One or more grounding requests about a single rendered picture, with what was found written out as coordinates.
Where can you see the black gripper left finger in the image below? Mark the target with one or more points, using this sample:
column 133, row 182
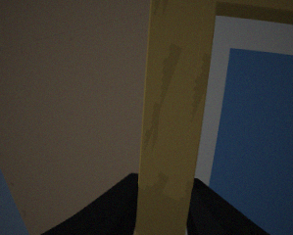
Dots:
column 113, row 213

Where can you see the tan wooden picture frame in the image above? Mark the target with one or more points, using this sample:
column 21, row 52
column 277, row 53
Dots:
column 217, row 105

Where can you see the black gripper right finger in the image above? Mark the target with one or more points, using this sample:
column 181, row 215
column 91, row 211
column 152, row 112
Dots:
column 210, row 214

